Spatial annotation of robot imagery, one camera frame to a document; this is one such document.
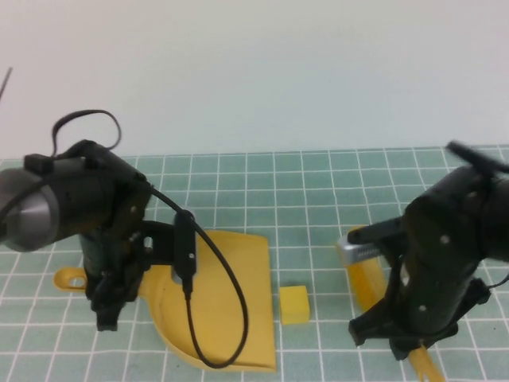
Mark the yellow plastic dustpan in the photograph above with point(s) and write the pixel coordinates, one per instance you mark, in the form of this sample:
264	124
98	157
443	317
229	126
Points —
230	278

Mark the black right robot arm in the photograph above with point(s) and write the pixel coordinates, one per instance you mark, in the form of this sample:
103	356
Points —
445	238

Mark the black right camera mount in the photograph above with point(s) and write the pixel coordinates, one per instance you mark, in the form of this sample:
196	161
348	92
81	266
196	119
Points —
381	231

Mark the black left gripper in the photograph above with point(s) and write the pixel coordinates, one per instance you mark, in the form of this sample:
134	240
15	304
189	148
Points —
115	286

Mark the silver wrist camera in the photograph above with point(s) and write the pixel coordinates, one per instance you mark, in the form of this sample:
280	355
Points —
185	246
354	252

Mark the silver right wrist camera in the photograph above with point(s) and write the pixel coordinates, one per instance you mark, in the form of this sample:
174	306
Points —
354	252

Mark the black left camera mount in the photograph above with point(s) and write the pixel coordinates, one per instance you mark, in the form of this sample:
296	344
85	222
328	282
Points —
159	242

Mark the yellow hand brush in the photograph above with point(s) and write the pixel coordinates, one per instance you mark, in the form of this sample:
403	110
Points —
364	278

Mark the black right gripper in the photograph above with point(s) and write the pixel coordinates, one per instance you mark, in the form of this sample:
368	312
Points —
401	326

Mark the green white-grid tablecloth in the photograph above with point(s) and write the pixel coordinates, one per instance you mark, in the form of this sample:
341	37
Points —
278	191

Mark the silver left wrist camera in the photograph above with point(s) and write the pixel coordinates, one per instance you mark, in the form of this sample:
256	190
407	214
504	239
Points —
185	246

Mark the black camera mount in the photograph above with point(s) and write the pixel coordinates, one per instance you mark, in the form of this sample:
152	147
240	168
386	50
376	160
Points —
159	242
381	231

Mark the small yellow foam cube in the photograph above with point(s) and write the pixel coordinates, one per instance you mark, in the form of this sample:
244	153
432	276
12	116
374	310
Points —
294	306

